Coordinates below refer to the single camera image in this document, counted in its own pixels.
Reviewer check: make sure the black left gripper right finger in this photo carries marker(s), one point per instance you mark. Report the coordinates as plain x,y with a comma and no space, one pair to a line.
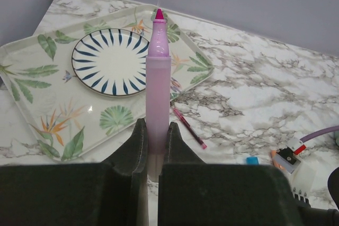
192,192

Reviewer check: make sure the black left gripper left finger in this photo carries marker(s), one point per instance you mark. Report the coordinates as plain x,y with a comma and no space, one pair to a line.
111,192

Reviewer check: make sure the blue pen cap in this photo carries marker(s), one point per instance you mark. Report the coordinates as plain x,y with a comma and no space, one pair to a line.
252,161

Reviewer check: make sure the pink highlighter pen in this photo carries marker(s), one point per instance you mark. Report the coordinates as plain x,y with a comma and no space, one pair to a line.
158,79

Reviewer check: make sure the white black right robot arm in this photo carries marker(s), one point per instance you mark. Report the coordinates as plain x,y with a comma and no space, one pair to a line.
320,214

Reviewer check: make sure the pink thin pen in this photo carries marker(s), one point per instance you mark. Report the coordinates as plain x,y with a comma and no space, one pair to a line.
189,128

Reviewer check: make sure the floral rectangular tray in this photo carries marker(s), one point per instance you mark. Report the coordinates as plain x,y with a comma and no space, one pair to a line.
66,118

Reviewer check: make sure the blue striped white plate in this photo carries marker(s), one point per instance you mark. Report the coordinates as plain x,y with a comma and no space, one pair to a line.
111,62

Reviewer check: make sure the green ceramic cup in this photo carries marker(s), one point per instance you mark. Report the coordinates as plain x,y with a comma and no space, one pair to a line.
336,139

